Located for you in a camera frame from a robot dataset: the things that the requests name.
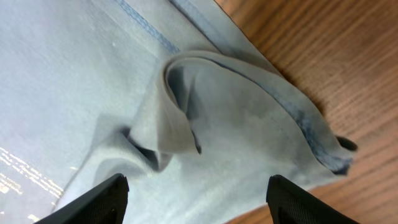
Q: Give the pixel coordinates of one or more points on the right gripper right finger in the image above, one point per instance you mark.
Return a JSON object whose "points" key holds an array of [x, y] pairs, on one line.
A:
{"points": [[290, 204]]}

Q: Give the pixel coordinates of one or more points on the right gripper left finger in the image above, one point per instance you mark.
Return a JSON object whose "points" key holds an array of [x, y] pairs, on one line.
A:
{"points": [[104, 204]]}

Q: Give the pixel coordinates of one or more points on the light blue printed t-shirt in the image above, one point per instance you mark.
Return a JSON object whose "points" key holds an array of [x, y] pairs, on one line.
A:
{"points": [[169, 93]]}

